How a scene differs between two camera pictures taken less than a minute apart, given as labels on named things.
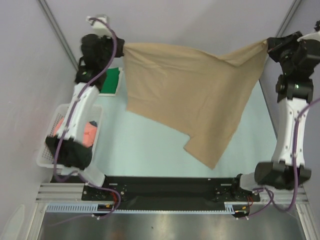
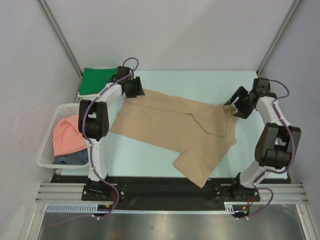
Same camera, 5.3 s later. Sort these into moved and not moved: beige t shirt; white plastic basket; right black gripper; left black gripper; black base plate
Moved: left black gripper; right black gripper; beige t shirt
Not moved: white plastic basket; black base plate
